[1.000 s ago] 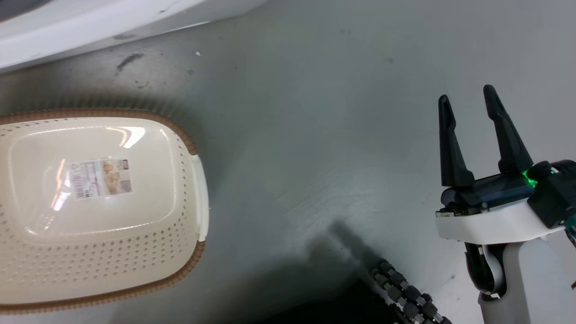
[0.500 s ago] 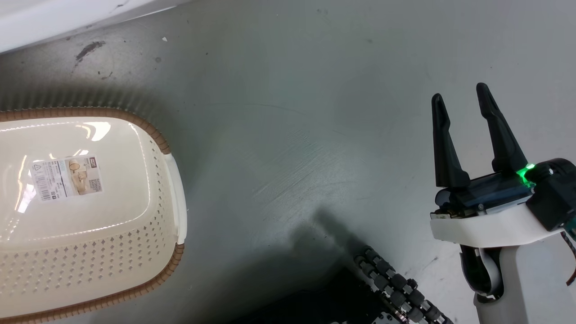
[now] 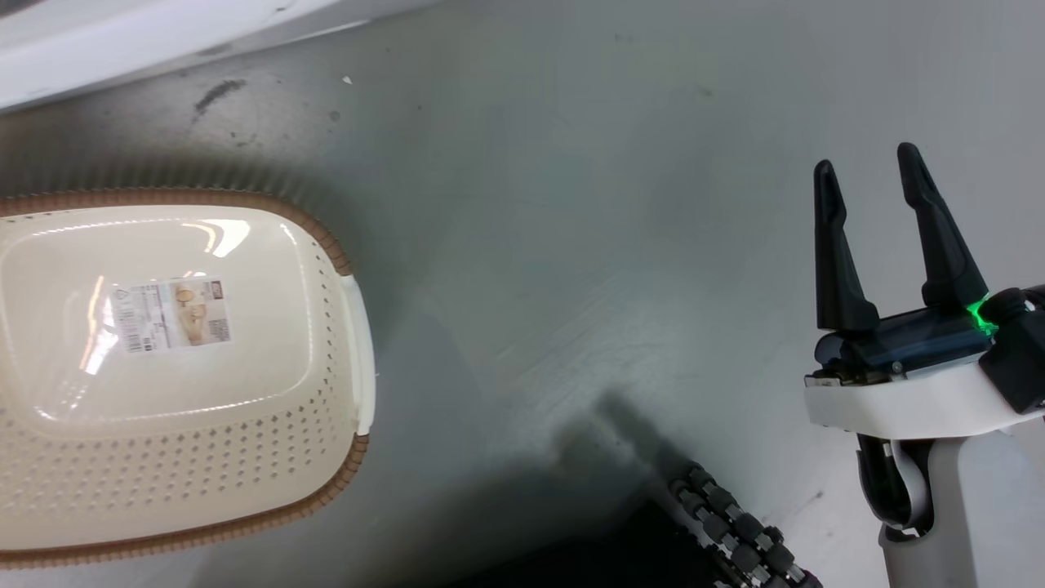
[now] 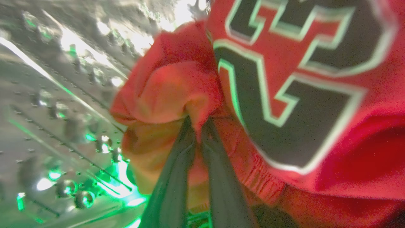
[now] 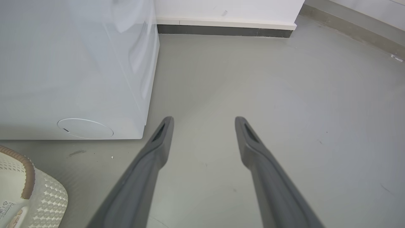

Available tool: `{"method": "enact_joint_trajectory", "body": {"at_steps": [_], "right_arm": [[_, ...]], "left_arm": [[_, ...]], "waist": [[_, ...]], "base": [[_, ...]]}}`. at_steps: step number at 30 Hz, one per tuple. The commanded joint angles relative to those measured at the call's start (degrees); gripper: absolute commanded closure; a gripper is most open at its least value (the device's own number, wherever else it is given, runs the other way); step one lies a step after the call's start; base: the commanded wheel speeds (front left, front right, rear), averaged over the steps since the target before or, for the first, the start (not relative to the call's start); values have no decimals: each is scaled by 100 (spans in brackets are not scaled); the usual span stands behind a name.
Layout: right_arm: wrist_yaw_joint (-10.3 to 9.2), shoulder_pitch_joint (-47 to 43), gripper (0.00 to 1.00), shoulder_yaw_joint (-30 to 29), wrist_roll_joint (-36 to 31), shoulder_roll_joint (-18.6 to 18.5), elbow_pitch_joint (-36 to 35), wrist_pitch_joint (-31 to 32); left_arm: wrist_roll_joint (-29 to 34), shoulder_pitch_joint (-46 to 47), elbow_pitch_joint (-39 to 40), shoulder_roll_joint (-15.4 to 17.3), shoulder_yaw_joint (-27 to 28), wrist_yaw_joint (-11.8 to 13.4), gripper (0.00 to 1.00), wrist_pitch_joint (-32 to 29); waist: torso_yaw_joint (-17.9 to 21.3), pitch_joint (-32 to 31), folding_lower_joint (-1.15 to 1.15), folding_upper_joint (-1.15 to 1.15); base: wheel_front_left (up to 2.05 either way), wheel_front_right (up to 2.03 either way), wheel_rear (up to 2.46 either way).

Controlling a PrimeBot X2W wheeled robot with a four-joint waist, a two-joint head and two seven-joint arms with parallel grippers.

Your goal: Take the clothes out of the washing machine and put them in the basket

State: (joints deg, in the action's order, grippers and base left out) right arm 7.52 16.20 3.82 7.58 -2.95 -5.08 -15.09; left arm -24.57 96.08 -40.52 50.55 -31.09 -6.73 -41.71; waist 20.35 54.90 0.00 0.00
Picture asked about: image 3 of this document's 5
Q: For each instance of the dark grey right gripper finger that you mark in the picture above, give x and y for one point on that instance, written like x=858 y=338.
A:
x=836 y=278
x=943 y=253

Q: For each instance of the right gripper body white and dark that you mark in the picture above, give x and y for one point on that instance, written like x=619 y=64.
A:
x=906 y=400

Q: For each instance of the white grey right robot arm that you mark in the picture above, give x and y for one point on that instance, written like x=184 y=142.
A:
x=980 y=514

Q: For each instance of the cream plastic laundry basket brown rim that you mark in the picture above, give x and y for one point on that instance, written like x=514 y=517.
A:
x=163 y=425

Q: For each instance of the paper product label sticker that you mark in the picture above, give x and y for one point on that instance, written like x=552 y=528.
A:
x=171 y=314

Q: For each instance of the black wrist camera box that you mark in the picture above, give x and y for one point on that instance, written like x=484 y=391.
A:
x=1020 y=351

